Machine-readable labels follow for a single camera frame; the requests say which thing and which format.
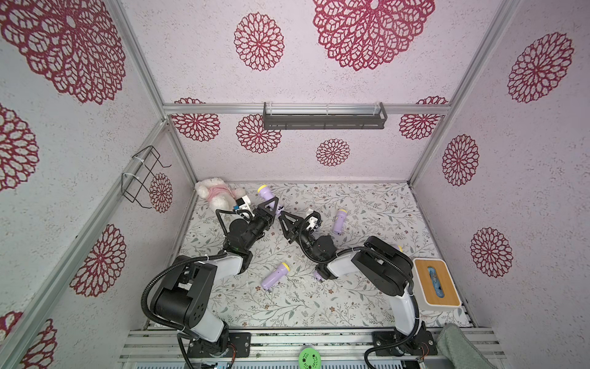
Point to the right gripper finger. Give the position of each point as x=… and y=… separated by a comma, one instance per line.
x=289, y=229
x=287, y=217

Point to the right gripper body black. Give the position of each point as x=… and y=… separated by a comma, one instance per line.
x=299, y=228

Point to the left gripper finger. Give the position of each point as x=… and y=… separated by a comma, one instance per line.
x=265, y=209
x=275, y=206

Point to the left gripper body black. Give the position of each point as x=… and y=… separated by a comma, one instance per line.
x=258, y=226

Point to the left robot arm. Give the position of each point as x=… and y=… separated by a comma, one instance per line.
x=178, y=297

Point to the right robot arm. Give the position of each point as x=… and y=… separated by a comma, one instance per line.
x=386, y=267

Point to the white plush toy pink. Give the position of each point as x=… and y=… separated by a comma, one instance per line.
x=218, y=194

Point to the green round disc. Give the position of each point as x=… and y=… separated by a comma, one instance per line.
x=309, y=358

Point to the green cloth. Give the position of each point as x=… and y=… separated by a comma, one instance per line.
x=456, y=347

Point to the black wall shelf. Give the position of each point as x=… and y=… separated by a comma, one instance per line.
x=324, y=121

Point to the black wire wall rack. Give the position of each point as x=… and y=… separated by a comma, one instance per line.
x=137, y=182

